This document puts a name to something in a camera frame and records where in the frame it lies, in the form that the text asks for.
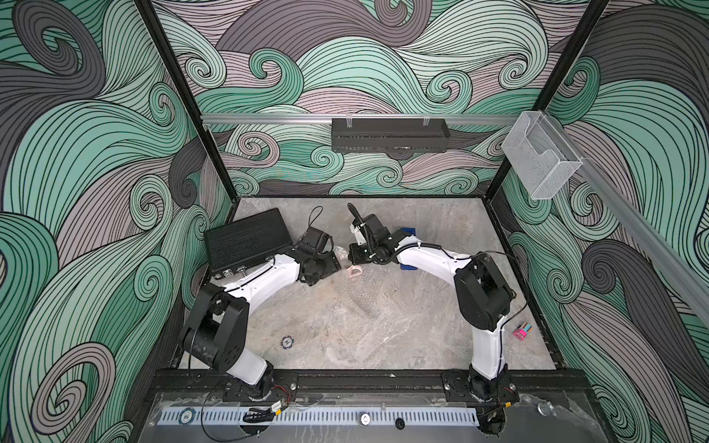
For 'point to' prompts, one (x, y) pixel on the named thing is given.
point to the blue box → (413, 232)
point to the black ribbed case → (246, 242)
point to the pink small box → (522, 330)
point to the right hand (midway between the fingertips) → (345, 258)
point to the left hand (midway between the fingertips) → (333, 266)
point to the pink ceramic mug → (354, 270)
